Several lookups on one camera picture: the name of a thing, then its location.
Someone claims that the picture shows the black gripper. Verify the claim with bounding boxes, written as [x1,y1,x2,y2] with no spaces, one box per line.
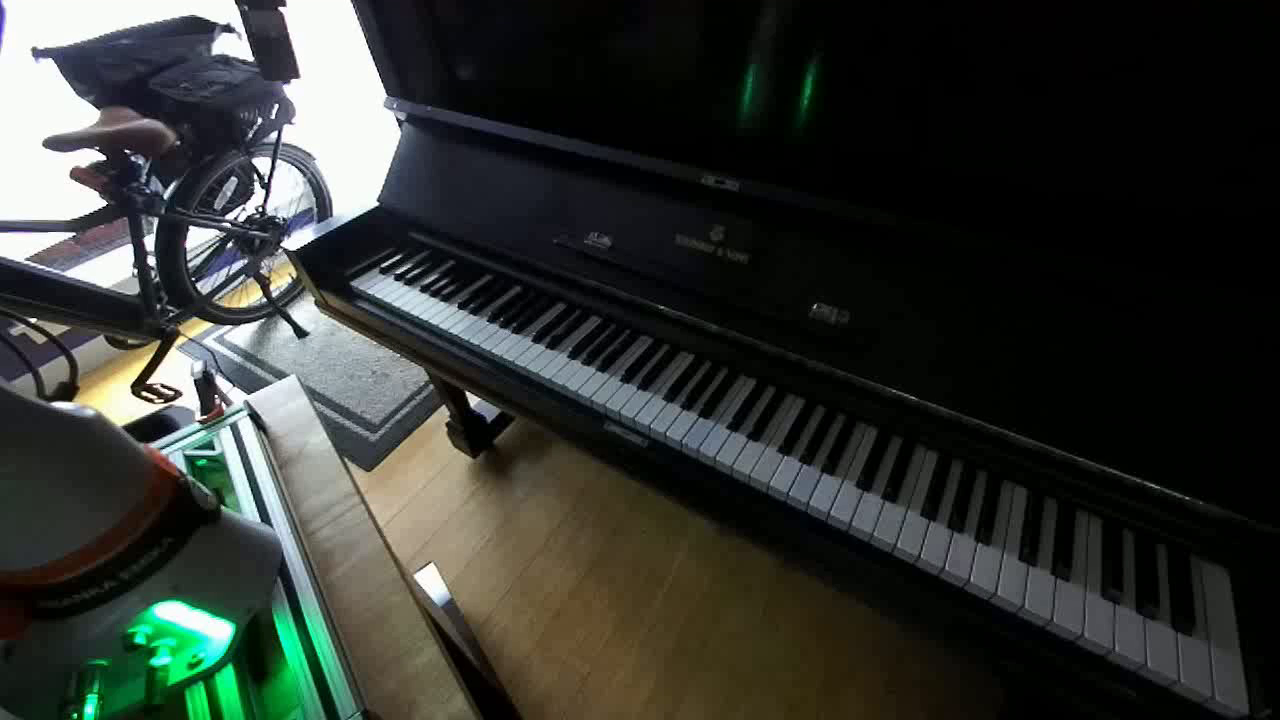
[234,0,305,85]

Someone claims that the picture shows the black piano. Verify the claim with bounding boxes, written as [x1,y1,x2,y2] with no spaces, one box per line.
[291,0,1280,720]

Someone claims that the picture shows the black bicycle bag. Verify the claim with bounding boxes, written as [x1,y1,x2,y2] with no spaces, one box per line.
[28,13,300,145]

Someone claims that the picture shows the black bicycle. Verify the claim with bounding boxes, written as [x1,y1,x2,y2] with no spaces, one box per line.
[0,102,336,404]

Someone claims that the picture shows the black metal bar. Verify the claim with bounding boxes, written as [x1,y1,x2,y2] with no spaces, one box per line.
[0,254,176,341]

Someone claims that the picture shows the grey door mat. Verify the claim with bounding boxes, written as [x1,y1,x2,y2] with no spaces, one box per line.
[185,291,444,474]

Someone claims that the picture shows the long wooden bench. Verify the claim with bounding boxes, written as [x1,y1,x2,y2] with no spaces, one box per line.
[242,377,528,720]

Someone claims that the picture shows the robot cart with green light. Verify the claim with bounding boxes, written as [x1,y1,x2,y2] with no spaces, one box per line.
[63,398,368,720]

